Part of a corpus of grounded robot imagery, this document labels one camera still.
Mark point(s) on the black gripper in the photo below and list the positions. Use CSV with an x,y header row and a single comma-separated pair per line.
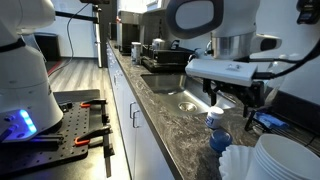
x,y
255,95

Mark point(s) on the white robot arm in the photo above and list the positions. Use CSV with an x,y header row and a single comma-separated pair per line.
x,y
20,66

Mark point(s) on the small white bottle blue label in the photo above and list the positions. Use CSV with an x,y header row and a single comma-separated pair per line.
x,y
214,118

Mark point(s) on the clear dish soap bottle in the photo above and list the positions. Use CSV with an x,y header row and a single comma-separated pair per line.
x,y
275,86

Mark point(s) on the metal sink drain strainer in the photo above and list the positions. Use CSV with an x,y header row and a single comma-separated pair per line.
x,y
187,106

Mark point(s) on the blue sponge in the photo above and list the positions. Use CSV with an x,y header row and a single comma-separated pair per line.
x,y
271,120

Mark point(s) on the chrome faucet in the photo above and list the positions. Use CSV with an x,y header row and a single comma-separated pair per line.
x,y
208,49

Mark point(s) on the white coffee filters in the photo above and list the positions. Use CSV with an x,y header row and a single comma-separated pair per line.
x,y
236,163

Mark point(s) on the stainless steel sink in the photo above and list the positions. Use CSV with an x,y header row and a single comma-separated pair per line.
x,y
166,83

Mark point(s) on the black dish rack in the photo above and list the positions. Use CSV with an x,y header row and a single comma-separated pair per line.
x,y
166,58

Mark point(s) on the white paper cup stack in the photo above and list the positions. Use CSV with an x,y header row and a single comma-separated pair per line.
x,y
286,160

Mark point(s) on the metal canister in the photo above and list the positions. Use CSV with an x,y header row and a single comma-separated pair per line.
x,y
136,52

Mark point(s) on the black box device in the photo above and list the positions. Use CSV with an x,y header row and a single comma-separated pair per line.
x,y
308,11

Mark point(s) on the black coffee machine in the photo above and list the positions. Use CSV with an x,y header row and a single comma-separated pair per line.
x,y
128,33

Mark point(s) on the black clamp orange tip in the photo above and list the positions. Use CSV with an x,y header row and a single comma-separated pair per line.
x,y
85,104
82,141

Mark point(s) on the black perforated breadboard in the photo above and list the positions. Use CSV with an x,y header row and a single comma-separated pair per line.
x,y
66,133

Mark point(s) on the black bin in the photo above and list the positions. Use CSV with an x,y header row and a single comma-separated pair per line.
x,y
46,46

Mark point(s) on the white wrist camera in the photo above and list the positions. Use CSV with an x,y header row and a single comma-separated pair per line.
x,y
220,71

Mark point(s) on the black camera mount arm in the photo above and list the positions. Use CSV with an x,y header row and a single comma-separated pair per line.
x,y
76,16

